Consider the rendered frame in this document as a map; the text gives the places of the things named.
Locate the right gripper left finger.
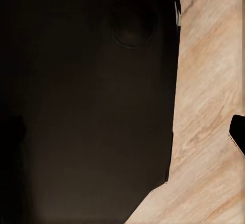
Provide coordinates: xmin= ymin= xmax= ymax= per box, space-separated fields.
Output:
xmin=0 ymin=115 xmax=26 ymax=175

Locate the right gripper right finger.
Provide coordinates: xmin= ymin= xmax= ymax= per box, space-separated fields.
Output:
xmin=229 ymin=114 xmax=245 ymax=155

